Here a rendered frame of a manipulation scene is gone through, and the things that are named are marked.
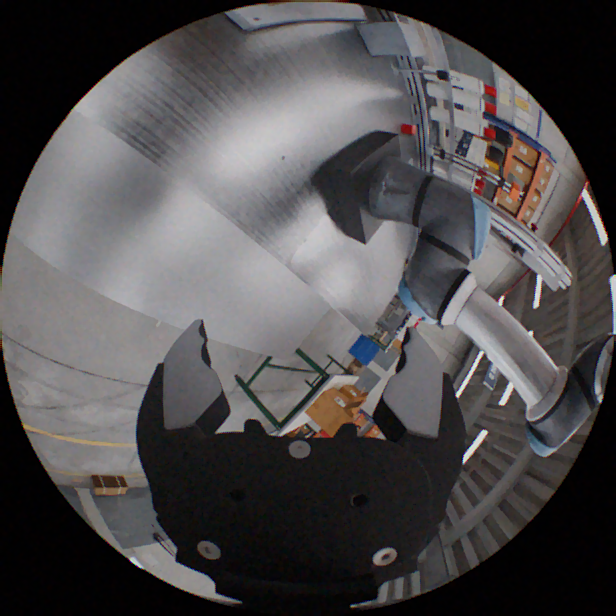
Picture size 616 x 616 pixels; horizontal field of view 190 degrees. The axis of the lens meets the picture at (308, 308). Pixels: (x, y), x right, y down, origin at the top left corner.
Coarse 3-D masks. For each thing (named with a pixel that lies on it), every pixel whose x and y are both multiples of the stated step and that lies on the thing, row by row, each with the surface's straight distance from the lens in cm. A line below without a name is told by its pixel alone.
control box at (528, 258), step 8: (520, 248) 79; (520, 256) 75; (528, 256) 74; (528, 264) 74; (536, 264) 75; (536, 272) 76; (544, 272) 77; (544, 280) 78; (552, 280) 79; (552, 288) 80
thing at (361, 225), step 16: (368, 144) 42; (384, 144) 42; (336, 160) 37; (352, 160) 36; (368, 160) 37; (336, 176) 36; (352, 176) 33; (368, 176) 38; (336, 192) 39; (352, 192) 36; (368, 192) 39; (352, 208) 39; (368, 208) 41; (352, 224) 43; (368, 224) 43; (368, 240) 46
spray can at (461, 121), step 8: (432, 112) 70; (440, 112) 70; (448, 112) 70; (440, 120) 71; (448, 120) 70; (456, 120) 69; (464, 120) 69; (472, 120) 69; (464, 128) 70; (472, 128) 69; (480, 128) 68; (488, 128) 70; (488, 136) 70
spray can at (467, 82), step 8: (456, 72) 67; (440, 80) 67; (464, 80) 65; (472, 80) 65; (480, 80) 67; (464, 88) 67; (472, 88) 65; (480, 88) 65; (488, 88) 66; (496, 96) 66
